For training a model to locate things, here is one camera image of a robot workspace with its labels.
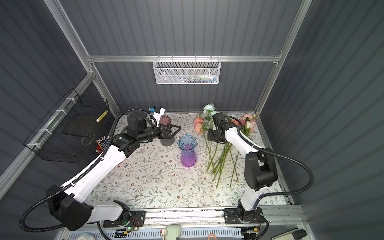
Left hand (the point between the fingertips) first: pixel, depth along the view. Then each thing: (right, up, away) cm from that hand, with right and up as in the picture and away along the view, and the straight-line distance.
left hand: (176, 127), depth 71 cm
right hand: (+20, -6, +21) cm, 29 cm away
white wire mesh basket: (+3, +42, +40) cm, 59 cm away
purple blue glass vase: (+5, -9, +11) cm, 15 cm away
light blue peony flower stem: (+17, +12, +24) cm, 32 cm away
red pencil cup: (-45, -9, +14) cm, 48 cm away
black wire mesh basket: (-52, -2, +1) cm, 52 cm away
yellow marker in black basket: (-42, +6, +9) cm, 44 cm away
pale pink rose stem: (+49, +8, +40) cm, 64 cm away
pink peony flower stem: (+12, 0, +35) cm, 37 cm away
